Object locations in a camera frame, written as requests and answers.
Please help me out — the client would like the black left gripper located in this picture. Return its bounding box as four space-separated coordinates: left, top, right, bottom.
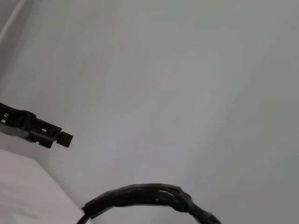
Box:
0 102 74 149

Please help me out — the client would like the black round teapot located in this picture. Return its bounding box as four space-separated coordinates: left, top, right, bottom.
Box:
78 183 223 224

